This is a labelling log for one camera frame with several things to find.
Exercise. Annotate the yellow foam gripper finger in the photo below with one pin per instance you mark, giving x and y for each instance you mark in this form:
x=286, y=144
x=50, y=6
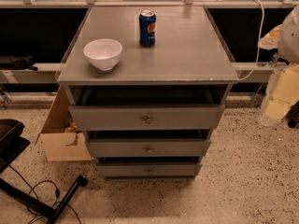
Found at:
x=282, y=92

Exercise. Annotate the grey drawer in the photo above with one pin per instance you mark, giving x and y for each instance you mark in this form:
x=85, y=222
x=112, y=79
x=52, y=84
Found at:
x=156, y=169
x=125, y=118
x=114, y=148

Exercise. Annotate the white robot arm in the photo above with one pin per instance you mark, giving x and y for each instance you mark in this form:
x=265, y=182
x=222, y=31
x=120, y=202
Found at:
x=284, y=38

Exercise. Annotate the grey drawer cabinet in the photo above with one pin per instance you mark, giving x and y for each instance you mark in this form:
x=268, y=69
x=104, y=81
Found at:
x=186, y=66

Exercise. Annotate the grey top drawer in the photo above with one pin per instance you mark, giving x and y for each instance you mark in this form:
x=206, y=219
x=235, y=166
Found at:
x=125, y=118

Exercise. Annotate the grey bottom drawer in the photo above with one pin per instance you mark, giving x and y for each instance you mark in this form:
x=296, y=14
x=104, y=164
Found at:
x=156, y=169

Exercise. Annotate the blue Pepsi can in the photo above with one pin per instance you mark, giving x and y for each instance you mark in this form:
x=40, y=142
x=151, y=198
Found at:
x=147, y=24

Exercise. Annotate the white bowl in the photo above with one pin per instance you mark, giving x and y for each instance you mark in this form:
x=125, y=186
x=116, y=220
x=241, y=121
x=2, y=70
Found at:
x=103, y=54

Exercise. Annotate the cardboard box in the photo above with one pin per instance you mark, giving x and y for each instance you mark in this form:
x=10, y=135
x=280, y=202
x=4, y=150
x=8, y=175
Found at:
x=60, y=137

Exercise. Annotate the black chair seat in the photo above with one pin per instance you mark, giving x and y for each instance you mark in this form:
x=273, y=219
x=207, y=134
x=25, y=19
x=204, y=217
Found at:
x=11, y=142

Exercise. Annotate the black stand base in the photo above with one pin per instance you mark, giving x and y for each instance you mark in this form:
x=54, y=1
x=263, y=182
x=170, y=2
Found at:
x=51, y=213

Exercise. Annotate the metal railing frame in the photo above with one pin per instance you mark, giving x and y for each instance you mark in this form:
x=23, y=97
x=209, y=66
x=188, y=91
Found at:
x=44, y=75

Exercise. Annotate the black object on rail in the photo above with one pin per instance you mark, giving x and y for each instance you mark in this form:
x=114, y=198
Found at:
x=17, y=63

